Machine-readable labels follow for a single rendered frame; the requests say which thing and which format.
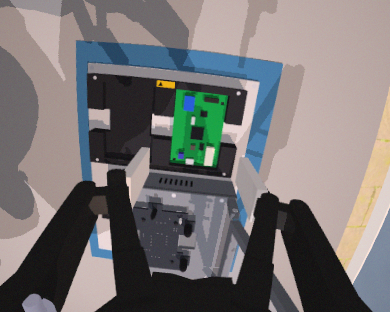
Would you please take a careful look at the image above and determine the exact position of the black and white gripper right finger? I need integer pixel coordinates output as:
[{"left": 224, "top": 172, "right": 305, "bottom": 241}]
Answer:
[{"left": 227, "top": 157, "right": 372, "bottom": 312}]

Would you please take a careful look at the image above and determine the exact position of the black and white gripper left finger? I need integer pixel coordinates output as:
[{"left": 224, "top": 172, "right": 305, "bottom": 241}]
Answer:
[{"left": 0, "top": 147, "right": 163, "bottom": 312}]

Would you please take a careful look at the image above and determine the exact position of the green circuit board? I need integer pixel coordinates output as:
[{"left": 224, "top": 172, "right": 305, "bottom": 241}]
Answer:
[{"left": 170, "top": 89, "right": 228, "bottom": 168}]

